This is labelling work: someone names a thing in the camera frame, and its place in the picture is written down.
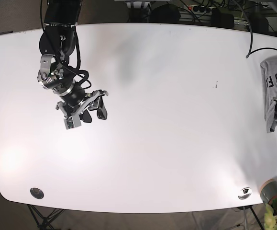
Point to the left table grommet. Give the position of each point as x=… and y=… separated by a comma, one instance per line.
x=37, y=193

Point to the grey plant pot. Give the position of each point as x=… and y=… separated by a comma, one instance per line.
x=268, y=191

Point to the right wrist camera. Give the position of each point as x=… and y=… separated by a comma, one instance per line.
x=72, y=122

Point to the black folding stand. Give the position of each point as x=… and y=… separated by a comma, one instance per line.
x=45, y=222

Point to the right table grommet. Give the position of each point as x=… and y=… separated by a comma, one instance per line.
x=244, y=193

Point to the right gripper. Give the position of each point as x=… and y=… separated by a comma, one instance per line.
x=66, y=82

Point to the white power strip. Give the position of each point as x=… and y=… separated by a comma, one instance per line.
x=199, y=9

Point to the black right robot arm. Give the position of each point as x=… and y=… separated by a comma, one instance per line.
x=61, y=61

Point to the table grommet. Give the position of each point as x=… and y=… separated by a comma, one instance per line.
x=244, y=193
x=37, y=193

